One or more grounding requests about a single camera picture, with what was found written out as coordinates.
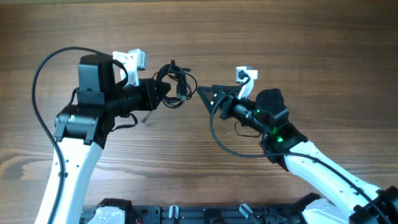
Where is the black cable bundle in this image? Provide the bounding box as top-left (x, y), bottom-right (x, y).
top-left (152, 60), bottom-right (198, 110)

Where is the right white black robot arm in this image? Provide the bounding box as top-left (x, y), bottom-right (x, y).
top-left (198, 85), bottom-right (397, 223)

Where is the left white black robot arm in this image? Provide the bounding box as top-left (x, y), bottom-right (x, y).
top-left (35, 49), bottom-right (171, 223)

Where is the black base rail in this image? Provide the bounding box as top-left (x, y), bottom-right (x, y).
top-left (80, 204), bottom-right (306, 224)

